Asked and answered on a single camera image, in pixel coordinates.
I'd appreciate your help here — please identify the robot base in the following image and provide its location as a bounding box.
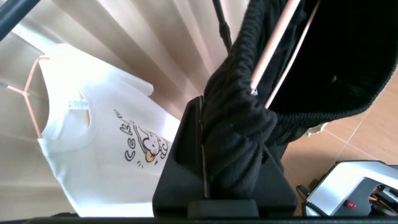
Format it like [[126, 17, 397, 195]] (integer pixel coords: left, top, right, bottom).
[[295, 160, 398, 218]]

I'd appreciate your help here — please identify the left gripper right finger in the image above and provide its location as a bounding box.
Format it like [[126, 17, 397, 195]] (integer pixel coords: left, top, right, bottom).
[[252, 144, 299, 218]]

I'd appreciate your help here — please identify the beige curtain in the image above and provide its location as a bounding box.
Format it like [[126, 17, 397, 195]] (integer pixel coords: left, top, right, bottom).
[[0, 0, 250, 218]]

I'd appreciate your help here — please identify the white printed t-shirt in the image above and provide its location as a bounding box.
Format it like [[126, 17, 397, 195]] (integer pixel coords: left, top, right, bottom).
[[37, 42, 181, 218]]

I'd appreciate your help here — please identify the black clothes rack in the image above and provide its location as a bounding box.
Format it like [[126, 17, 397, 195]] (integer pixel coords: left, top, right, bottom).
[[0, 0, 233, 54]]

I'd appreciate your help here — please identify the black garment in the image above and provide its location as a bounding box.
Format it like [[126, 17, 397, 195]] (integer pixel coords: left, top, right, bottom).
[[200, 0, 398, 200]]

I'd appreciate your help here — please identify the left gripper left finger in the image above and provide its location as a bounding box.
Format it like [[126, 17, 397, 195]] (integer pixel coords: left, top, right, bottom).
[[152, 95, 210, 218]]

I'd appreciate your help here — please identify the pink clothes hanger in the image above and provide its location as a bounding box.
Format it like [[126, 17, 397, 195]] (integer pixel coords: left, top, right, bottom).
[[6, 55, 92, 140], [249, 0, 322, 110]]

